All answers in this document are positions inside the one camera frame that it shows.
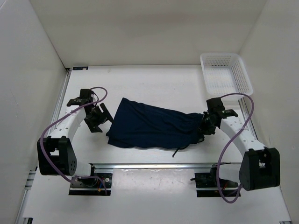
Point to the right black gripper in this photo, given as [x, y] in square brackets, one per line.
[205, 130]

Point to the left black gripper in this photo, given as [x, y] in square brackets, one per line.
[102, 119]

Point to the navy blue shorts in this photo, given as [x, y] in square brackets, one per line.
[146, 126]

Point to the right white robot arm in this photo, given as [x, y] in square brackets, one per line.
[260, 166]

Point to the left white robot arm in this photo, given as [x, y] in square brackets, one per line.
[56, 155]

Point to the white plastic mesh basket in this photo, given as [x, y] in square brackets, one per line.
[225, 73]

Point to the small dark label sticker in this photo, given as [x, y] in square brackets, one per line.
[80, 68]

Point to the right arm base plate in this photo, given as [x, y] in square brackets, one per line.
[206, 185]

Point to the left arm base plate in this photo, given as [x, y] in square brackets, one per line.
[100, 184]

